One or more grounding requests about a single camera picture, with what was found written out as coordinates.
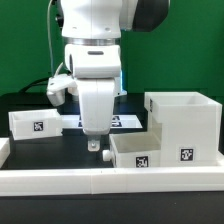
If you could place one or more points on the white obstacle fence frame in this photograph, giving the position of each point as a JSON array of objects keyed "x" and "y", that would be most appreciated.
[{"x": 105, "y": 181}]

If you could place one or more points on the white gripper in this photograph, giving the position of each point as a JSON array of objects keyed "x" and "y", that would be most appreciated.
[{"x": 94, "y": 68}]

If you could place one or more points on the white tag marker sheet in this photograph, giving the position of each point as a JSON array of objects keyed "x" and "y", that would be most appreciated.
[{"x": 118, "y": 121}]

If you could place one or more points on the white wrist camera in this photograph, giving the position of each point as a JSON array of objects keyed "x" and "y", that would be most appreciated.
[{"x": 58, "y": 86}]

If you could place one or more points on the white drawer cabinet box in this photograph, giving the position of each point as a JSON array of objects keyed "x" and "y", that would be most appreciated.
[{"x": 186, "y": 126}]

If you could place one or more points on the white drawer front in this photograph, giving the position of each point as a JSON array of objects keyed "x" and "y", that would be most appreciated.
[{"x": 133, "y": 150}]

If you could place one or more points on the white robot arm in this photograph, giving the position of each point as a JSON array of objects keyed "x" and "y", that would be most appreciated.
[{"x": 100, "y": 22}]

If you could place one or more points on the white drawer rear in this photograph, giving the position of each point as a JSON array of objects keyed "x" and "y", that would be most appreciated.
[{"x": 33, "y": 124}]

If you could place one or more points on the white drawer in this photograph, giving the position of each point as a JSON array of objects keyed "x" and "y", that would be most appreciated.
[
  {"x": 33, "y": 124},
  {"x": 133, "y": 150}
]

